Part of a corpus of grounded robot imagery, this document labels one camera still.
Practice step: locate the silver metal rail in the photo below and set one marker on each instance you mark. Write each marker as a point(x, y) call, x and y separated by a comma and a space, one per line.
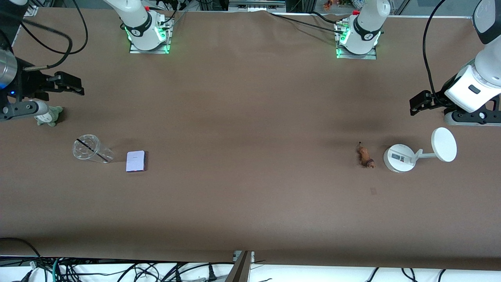
point(257, 4)

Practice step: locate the white round phone stand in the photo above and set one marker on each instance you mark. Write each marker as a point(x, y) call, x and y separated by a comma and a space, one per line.
point(415, 153)

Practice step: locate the brown table post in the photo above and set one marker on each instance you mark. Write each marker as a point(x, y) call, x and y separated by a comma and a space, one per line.
point(239, 268)

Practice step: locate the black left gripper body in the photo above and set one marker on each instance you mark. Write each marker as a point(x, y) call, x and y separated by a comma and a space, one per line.
point(433, 99)

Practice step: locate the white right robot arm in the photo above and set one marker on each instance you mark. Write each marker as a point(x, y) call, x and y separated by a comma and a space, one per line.
point(137, 19)

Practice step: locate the brown lion statue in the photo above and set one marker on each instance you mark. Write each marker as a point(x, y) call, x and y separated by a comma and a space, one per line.
point(365, 156)

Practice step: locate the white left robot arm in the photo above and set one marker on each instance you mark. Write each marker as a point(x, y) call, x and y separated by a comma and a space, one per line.
point(477, 84)

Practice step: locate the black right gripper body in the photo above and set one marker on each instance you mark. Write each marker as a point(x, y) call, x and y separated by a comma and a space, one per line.
point(30, 83)

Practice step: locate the grey plush toy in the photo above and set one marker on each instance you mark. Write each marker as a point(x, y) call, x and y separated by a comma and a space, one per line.
point(54, 116)

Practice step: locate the small orange toy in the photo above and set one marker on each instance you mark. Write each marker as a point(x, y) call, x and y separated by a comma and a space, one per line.
point(328, 4)

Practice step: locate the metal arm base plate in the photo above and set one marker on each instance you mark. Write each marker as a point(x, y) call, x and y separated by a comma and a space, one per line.
point(150, 47)
point(356, 55)

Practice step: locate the clear plastic cup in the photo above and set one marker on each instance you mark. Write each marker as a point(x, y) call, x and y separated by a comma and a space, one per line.
point(89, 149)

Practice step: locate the black power plug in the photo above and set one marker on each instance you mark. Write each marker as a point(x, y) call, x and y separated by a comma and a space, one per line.
point(212, 274)

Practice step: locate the black straw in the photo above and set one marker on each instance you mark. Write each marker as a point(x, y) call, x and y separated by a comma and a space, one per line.
point(94, 150)

